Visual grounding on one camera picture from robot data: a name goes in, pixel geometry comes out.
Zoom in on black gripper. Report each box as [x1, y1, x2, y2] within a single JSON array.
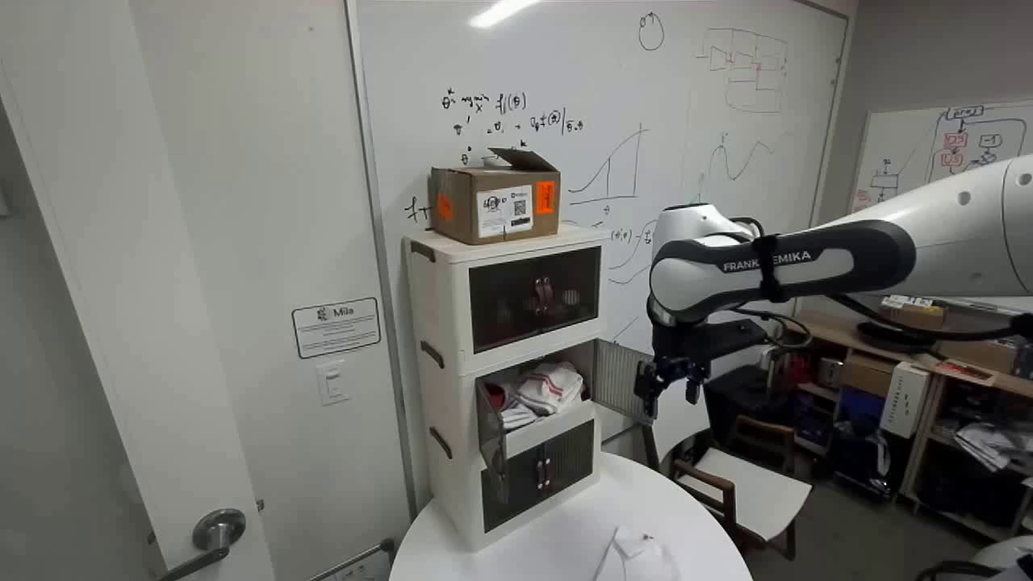
[[634, 303, 716, 419]]

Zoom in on white stacked storage cabinet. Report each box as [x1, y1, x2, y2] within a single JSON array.
[[401, 222, 607, 550]]

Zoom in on white room door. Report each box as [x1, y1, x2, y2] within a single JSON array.
[[0, 0, 278, 581]]

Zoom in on white cloth red stripes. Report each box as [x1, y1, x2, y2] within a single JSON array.
[[514, 359, 590, 419]]

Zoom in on wooden chair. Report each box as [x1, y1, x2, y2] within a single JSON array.
[[669, 413, 818, 561]]

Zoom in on white cloth blue stripes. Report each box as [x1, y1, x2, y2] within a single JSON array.
[[483, 380, 541, 436]]

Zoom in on crumpled white cloth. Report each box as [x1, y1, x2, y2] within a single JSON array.
[[593, 523, 685, 581]]

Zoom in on brown cardboard box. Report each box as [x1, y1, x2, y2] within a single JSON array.
[[839, 345, 903, 399]]

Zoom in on round white table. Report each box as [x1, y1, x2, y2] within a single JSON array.
[[386, 448, 755, 581]]

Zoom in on cardboard box with orange stickers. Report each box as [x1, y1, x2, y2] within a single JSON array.
[[425, 145, 565, 248]]

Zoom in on cluttered wooden shelf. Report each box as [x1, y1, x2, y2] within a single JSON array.
[[791, 303, 1033, 542]]

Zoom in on small whiteboard with drawings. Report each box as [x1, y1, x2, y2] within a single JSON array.
[[849, 96, 1033, 213]]

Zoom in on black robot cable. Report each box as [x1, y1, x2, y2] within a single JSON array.
[[738, 303, 824, 353]]

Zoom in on large wall whiteboard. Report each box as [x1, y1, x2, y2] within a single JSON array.
[[345, 0, 855, 359]]

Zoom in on white light switch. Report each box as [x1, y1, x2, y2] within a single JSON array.
[[317, 363, 356, 406]]

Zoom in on white wall sign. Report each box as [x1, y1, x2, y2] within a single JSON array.
[[286, 292, 383, 360]]

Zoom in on silver door handle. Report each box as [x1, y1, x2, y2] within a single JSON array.
[[159, 506, 250, 581]]

